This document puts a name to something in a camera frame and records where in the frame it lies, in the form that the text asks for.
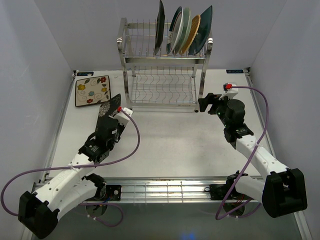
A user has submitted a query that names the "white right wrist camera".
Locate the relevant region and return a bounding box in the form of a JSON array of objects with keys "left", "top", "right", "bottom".
[{"left": 219, "top": 82, "right": 239, "bottom": 101}]

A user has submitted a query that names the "woven bamboo round plate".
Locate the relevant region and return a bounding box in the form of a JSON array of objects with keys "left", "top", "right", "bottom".
[{"left": 180, "top": 14, "right": 201, "bottom": 55}]

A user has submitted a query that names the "cream square floral plate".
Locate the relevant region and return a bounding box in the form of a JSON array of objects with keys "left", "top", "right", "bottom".
[{"left": 75, "top": 75, "right": 111, "bottom": 108}]

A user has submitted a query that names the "black square floral plate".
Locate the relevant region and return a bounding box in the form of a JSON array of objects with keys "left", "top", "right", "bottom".
[
  {"left": 153, "top": 0, "right": 165, "bottom": 55},
  {"left": 95, "top": 93, "right": 122, "bottom": 136}
]

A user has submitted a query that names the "white plate teal red rim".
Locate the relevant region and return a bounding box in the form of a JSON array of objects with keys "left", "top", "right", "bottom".
[{"left": 166, "top": 6, "right": 184, "bottom": 54}]

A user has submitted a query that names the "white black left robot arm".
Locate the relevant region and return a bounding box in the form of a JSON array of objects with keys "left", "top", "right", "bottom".
[{"left": 18, "top": 112, "right": 130, "bottom": 240}]

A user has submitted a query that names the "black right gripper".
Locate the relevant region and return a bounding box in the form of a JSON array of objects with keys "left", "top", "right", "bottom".
[{"left": 198, "top": 93, "right": 233, "bottom": 128}]

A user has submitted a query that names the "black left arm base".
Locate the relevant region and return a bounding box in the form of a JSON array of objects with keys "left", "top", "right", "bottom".
[{"left": 91, "top": 173, "right": 122, "bottom": 202}]

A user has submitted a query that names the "light green floral plate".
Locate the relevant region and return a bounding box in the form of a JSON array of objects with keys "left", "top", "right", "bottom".
[{"left": 174, "top": 7, "right": 192, "bottom": 55}]

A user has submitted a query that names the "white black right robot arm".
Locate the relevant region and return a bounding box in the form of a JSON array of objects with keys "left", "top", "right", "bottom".
[{"left": 198, "top": 93, "right": 308, "bottom": 218}]

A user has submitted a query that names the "stainless steel dish rack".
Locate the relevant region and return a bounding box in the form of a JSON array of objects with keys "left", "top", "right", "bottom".
[{"left": 116, "top": 17, "right": 214, "bottom": 112}]

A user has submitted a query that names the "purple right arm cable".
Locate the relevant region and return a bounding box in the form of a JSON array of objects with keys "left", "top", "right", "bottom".
[{"left": 199, "top": 84, "right": 270, "bottom": 221}]

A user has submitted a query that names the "aluminium front rail frame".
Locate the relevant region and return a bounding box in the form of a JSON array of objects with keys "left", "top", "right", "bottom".
[{"left": 28, "top": 67, "right": 301, "bottom": 205}]

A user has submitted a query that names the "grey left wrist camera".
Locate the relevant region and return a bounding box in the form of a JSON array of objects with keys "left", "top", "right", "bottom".
[{"left": 113, "top": 106, "right": 133, "bottom": 127}]

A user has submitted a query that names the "dark teal square plate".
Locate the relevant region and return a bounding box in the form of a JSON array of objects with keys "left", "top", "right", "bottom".
[{"left": 188, "top": 5, "right": 213, "bottom": 56}]

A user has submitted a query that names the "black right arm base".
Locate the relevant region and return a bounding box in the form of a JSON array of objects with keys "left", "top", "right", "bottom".
[{"left": 204, "top": 170, "right": 250, "bottom": 200}]

